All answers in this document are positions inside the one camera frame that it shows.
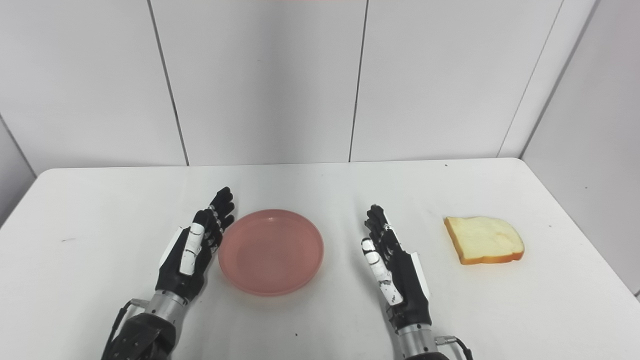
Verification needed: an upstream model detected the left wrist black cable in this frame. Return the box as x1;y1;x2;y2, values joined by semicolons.
102;298;150;360

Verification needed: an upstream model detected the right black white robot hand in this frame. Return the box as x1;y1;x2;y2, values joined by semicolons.
361;204;433;331

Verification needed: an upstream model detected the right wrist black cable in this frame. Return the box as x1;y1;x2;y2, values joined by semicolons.
434;334;475;360

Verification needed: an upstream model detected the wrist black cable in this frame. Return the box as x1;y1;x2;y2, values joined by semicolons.
434;334;475;360
102;298;150;360

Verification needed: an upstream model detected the slice of white bread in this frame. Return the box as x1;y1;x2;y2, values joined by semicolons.
444;215;525;266

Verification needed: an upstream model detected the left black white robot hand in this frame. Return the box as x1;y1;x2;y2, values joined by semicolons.
155;187;236;304

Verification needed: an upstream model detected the pink round plate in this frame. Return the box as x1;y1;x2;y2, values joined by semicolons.
218;209;325;297

